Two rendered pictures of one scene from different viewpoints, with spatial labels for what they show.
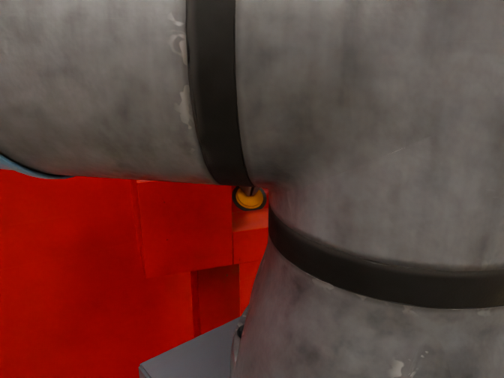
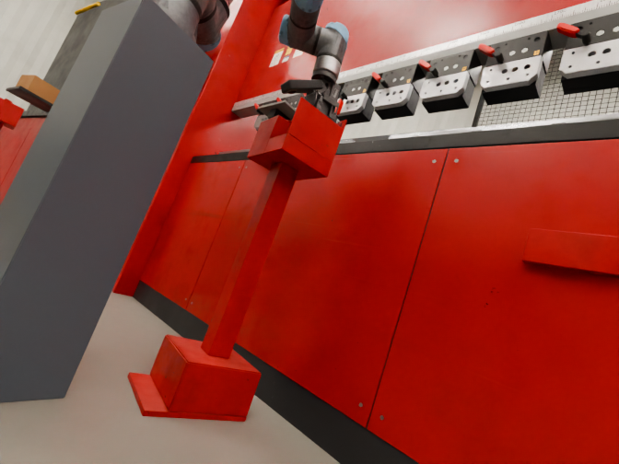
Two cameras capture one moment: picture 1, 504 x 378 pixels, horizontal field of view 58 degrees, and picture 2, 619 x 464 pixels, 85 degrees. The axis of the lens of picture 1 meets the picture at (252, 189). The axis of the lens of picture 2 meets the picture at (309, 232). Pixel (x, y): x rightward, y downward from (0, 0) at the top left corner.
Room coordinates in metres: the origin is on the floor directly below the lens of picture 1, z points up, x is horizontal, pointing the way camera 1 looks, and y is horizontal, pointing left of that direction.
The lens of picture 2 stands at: (0.42, -0.88, 0.35)
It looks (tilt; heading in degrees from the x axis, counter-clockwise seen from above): 9 degrees up; 73
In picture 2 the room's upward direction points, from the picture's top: 20 degrees clockwise
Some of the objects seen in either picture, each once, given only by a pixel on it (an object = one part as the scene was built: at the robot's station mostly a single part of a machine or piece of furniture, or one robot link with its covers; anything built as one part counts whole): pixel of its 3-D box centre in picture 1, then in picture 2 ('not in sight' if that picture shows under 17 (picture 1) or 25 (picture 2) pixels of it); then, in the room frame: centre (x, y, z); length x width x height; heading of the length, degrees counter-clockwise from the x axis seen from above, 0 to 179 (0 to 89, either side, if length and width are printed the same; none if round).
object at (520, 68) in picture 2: not in sight; (515, 69); (1.08, -0.14, 1.18); 0.15 x 0.09 x 0.17; 116
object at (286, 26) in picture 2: not in sight; (300, 30); (0.46, 0.00, 1.02); 0.11 x 0.11 x 0.08; 80
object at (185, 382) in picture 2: not in sight; (194, 375); (0.54, 0.04, 0.06); 0.25 x 0.20 x 0.12; 18
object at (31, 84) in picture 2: not in sight; (39, 93); (-0.98, 2.08, 1.05); 0.30 x 0.28 x 0.14; 128
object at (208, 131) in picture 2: not in sight; (240, 145); (0.46, 1.50, 1.15); 0.85 x 0.25 x 2.30; 26
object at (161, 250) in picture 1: (211, 176); (296, 139); (0.57, 0.05, 0.75); 0.20 x 0.16 x 0.18; 108
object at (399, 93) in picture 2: not in sight; (398, 92); (0.90, 0.22, 1.18); 0.15 x 0.09 x 0.17; 116
